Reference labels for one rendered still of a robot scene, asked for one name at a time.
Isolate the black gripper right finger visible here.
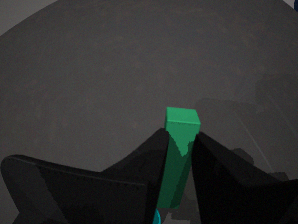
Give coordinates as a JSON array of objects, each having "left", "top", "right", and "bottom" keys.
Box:
[{"left": 192, "top": 132, "right": 298, "bottom": 224}]

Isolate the cyan circle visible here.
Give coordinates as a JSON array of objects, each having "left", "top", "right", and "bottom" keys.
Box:
[{"left": 153, "top": 208, "right": 161, "bottom": 224}]

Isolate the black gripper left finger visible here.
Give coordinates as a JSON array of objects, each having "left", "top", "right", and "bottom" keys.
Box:
[{"left": 0, "top": 128, "right": 169, "bottom": 224}]

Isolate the green rectangular post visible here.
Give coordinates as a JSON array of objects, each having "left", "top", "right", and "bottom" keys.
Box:
[{"left": 157, "top": 108, "right": 201, "bottom": 209}]

